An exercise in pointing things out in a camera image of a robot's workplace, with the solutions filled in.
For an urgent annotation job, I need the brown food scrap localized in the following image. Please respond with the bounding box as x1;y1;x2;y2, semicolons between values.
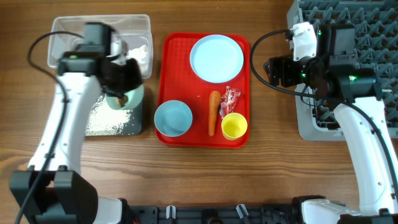
117;95;128;107

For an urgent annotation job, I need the green bowl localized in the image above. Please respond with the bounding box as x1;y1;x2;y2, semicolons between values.
105;84;144;110

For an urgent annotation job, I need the white paper napkin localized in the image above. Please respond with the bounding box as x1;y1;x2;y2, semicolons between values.
126;45;149;74

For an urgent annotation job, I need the white rice pile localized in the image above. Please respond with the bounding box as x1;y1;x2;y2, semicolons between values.
85;95;131;136

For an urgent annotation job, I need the light blue bowl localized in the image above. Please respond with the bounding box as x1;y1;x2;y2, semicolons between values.
154;100;193;138

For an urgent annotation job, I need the yellow plastic cup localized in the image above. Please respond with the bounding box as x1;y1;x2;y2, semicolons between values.
221;113;248;141

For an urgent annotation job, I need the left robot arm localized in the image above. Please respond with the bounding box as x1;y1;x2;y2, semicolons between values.
9;52;142;223

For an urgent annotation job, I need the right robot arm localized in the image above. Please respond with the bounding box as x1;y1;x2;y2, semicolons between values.
266;22;397;223

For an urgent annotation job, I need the black waste tray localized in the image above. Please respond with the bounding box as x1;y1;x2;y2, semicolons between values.
100;93;143;136

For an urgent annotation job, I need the grey dishwasher rack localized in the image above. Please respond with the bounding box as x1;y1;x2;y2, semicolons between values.
287;0;397;141

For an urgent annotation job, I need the red candy wrapper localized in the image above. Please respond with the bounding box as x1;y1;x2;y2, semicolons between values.
220;86;241;119

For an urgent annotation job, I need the red plastic tray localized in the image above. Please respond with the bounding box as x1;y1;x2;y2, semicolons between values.
155;32;250;149

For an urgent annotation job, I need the clear plastic bin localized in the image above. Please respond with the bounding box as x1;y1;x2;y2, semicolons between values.
47;14;153;79

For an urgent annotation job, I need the light blue plate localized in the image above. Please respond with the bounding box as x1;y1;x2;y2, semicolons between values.
189;34;244;83

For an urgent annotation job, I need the orange carrot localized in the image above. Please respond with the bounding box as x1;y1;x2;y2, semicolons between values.
208;91;221;136

